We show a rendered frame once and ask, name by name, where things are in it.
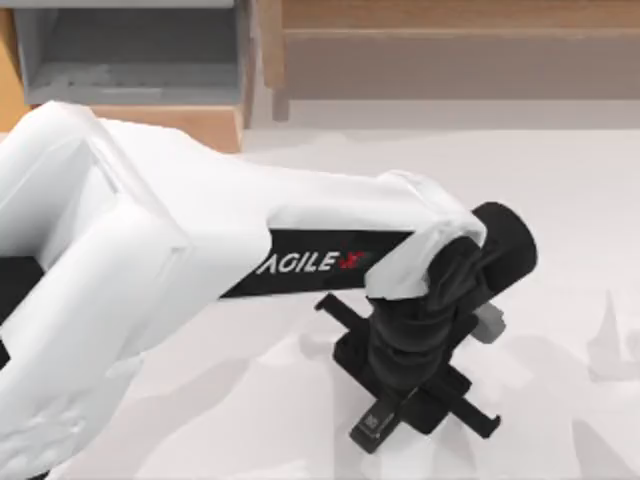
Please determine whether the grey pierced drawer inside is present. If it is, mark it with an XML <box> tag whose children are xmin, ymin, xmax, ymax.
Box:
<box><xmin>13</xmin><ymin>0</ymin><xmax>257</xmax><ymax>109</ymax></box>

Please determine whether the wooden open shelf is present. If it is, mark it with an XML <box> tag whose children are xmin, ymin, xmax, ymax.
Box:
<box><xmin>263</xmin><ymin>0</ymin><xmax>640</xmax><ymax>122</ymax></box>

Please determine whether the pale grey rounded box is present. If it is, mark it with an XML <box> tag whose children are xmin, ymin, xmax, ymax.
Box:
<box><xmin>474</xmin><ymin>302</ymin><xmax>506</xmax><ymax>346</ymax></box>

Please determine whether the wooden cupboard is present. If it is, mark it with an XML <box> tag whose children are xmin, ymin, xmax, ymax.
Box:
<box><xmin>0</xmin><ymin>8</ymin><xmax>29</xmax><ymax>134</ymax></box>

